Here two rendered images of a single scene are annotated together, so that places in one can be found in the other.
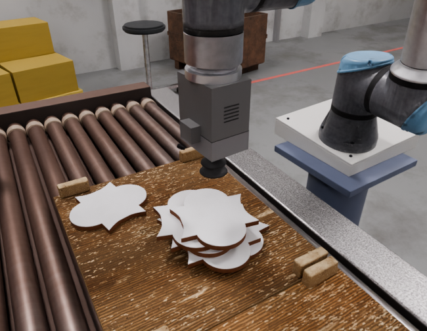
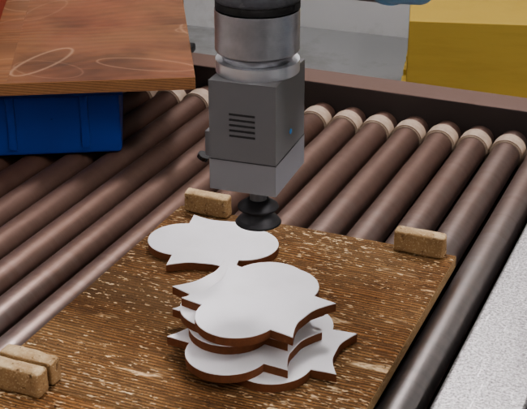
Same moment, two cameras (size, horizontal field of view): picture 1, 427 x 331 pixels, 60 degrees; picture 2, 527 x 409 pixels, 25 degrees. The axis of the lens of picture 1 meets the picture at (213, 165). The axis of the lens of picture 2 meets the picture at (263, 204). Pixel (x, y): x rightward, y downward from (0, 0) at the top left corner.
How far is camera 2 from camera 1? 0.84 m
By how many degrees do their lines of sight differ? 47
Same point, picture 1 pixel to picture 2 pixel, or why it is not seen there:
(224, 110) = (230, 117)
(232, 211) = (283, 312)
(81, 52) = not seen: outside the picture
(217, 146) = (219, 167)
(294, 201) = (467, 395)
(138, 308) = (77, 345)
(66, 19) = not seen: outside the picture
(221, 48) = (229, 30)
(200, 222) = (227, 298)
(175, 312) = (97, 370)
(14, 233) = (103, 223)
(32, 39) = not seen: outside the picture
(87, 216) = (171, 239)
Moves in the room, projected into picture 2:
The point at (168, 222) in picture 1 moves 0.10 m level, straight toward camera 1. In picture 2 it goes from (207, 282) to (130, 318)
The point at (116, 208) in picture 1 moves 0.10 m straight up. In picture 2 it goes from (210, 249) to (208, 168)
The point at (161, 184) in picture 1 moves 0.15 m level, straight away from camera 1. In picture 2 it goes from (315, 259) to (397, 217)
